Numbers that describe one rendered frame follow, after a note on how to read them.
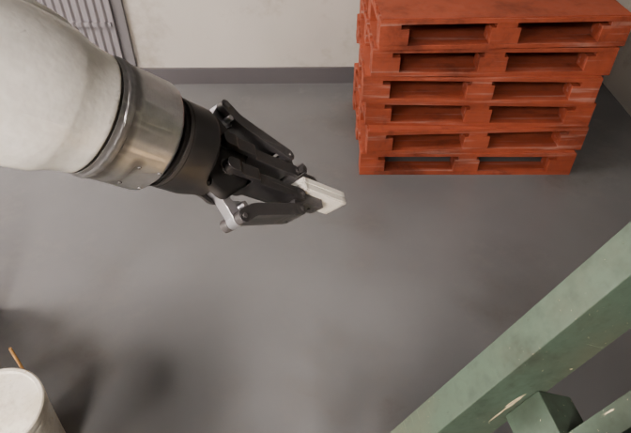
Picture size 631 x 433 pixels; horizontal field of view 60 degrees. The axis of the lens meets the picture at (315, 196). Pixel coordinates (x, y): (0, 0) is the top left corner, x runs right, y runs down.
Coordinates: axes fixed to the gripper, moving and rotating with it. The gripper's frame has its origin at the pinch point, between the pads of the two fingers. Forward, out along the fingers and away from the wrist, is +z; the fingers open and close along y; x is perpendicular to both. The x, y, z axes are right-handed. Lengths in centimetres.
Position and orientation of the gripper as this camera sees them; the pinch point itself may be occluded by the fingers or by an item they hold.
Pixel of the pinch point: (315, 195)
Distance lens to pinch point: 58.4
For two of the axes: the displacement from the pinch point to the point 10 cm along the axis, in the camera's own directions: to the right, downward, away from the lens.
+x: 7.6, -4.2, -5.0
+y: 2.0, 8.8, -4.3
